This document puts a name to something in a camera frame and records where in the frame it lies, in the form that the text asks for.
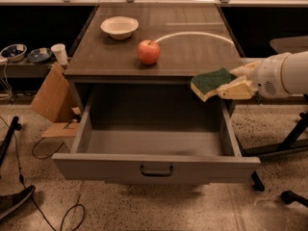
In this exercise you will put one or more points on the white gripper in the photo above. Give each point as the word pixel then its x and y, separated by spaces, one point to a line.
pixel 267 77

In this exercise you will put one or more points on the green and yellow sponge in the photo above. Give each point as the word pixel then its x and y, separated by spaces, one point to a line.
pixel 205 85

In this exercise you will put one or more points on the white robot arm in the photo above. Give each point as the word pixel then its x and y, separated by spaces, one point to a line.
pixel 295 74

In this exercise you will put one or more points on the grey drawer cabinet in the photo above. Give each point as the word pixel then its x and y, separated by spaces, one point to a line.
pixel 193 39

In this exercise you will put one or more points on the open grey top drawer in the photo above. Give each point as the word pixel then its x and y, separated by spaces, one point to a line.
pixel 201 146

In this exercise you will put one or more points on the red apple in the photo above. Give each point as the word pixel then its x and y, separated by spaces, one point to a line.
pixel 148 52

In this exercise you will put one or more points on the white paper bowl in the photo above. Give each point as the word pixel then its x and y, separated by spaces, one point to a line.
pixel 119 27

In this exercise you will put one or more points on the white paper cup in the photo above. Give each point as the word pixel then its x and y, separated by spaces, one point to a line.
pixel 60 53

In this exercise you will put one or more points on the brown cardboard box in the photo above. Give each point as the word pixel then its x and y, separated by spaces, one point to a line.
pixel 55 101

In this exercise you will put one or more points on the blue bowl beside cup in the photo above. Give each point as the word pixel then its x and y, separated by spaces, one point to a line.
pixel 40 56

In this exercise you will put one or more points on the blue bowl far left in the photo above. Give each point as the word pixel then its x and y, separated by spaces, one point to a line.
pixel 14 53

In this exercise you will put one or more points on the black stand leg left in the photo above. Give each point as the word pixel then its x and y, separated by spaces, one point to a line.
pixel 14 126

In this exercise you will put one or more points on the grey side shelf left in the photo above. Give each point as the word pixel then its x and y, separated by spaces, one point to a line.
pixel 24 69

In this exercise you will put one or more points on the black shoe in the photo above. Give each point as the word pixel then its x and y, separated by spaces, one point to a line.
pixel 10 202

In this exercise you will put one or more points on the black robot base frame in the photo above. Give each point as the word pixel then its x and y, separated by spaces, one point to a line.
pixel 273 128

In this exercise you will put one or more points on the black drawer handle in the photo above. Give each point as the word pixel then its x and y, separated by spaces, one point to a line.
pixel 153 172

